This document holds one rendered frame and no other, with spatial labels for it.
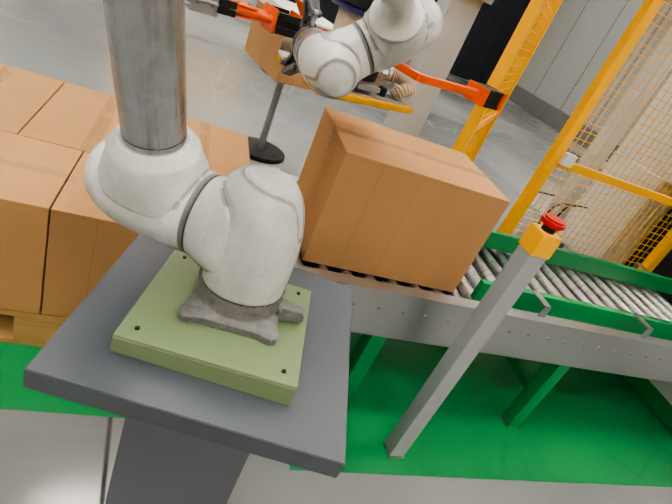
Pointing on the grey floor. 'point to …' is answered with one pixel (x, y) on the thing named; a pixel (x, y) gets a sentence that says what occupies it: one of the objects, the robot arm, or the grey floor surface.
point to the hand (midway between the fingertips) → (293, 26)
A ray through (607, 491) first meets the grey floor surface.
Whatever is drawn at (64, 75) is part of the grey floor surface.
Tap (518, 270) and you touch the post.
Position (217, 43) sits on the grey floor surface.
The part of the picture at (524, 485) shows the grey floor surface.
